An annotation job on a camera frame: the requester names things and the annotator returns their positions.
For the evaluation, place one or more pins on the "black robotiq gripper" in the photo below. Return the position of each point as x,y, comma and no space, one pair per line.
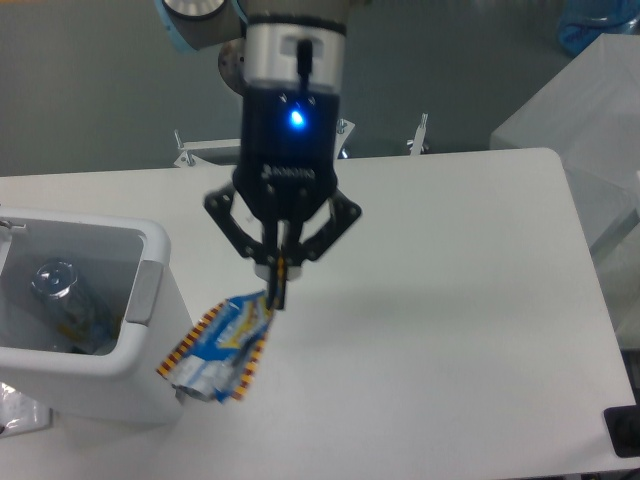
287,155

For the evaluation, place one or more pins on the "blue snack wrapper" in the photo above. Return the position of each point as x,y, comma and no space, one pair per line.
217,358

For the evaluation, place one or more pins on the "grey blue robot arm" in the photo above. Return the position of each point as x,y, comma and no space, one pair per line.
290,44

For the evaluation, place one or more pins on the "white trash can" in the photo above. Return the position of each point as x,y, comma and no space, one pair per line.
127,261

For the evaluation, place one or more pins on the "clear plastic bottle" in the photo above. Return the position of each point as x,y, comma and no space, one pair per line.
73,306

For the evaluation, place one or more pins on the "clear plastic bag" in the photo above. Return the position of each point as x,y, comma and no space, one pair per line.
20,414

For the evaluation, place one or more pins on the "blue water jug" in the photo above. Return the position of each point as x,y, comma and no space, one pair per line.
582,22

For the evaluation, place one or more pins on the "black device at edge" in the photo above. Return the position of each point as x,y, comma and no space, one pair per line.
623,426

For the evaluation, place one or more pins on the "white metal base frame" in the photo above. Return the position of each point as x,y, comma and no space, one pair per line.
226,152

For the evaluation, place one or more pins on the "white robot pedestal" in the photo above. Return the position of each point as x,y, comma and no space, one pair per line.
231,65

